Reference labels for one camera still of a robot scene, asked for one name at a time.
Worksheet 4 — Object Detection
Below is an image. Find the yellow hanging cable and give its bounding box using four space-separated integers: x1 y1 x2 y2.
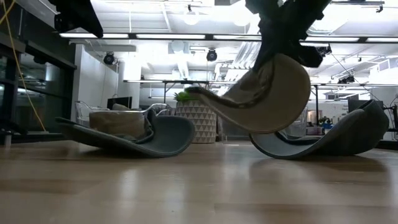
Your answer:
0 0 47 133

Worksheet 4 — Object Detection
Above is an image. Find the green plant in patterned pot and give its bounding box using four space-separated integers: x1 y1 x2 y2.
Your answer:
173 88 218 144

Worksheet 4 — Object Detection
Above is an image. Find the blue-grey baseball cap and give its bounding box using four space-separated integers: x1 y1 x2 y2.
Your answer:
55 108 196 158
249 99 390 161

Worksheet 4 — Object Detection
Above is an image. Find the overhead light bar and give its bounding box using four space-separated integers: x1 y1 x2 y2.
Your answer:
58 32 398 44

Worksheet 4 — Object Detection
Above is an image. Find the tan baseball cap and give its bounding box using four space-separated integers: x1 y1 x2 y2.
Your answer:
185 52 312 134
89 110 147 140

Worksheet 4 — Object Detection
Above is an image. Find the black background table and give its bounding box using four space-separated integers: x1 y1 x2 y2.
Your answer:
123 79 237 104

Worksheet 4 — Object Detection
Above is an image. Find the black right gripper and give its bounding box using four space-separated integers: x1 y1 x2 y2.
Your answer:
245 0 332 72

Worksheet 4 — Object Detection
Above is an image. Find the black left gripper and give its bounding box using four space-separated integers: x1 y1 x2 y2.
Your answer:
48 0 104 39

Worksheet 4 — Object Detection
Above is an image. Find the white round pendant lamp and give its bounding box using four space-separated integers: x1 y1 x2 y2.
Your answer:
183 9 200 26

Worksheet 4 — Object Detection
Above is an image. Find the black monitor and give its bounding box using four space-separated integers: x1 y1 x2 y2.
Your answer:
106 96 133 110
347 98 385 114

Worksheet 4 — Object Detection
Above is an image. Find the dark glass partition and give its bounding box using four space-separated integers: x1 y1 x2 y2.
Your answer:
0 0 77 144

